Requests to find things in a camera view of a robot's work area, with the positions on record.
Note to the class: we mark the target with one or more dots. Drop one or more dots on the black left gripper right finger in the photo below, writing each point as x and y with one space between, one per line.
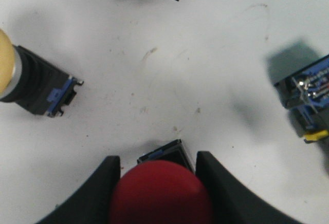
232 201

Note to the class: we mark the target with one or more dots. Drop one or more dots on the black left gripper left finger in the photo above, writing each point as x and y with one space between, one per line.
90 202

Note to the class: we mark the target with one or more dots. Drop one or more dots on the red push button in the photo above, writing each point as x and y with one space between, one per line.
161 188
304 94

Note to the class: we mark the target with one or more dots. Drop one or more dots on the yellow push button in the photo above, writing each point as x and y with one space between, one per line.
33 83

